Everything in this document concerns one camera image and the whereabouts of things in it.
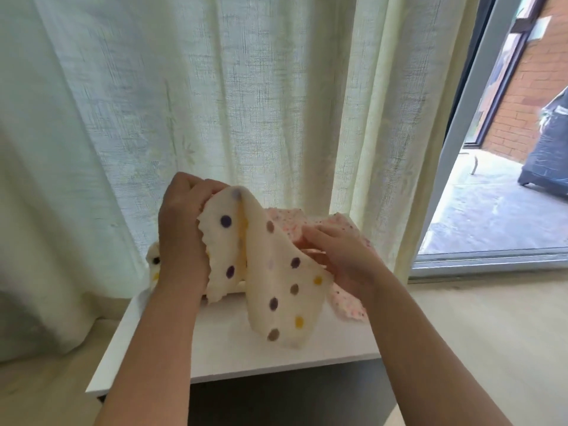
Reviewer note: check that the person's right hand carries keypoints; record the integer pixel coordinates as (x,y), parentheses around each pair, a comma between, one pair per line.
(346,257)

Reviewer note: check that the person's left hand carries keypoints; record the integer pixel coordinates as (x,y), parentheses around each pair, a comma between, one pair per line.
(182,235)

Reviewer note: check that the pink floral cloths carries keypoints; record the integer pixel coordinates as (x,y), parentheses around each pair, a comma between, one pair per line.
(351,230)

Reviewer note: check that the person's right forearm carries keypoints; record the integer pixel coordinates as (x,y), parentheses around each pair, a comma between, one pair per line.
(435,359)

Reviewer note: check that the person's left forearm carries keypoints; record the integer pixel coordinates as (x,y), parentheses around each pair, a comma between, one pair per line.
(155,364)

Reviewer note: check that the white table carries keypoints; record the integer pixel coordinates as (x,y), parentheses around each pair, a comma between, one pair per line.
(222,346)

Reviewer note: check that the white linen curtain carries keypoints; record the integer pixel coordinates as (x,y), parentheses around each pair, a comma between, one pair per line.
(222,93)

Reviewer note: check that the dark blue tarpaulin cover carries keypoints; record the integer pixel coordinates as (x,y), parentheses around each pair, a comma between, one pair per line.
(548,146)

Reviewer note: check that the white sliding door frame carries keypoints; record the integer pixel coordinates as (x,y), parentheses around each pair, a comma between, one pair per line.
(453,128)

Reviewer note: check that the dark balcony window frame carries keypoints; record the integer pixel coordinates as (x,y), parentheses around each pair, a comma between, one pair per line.
(501,84)

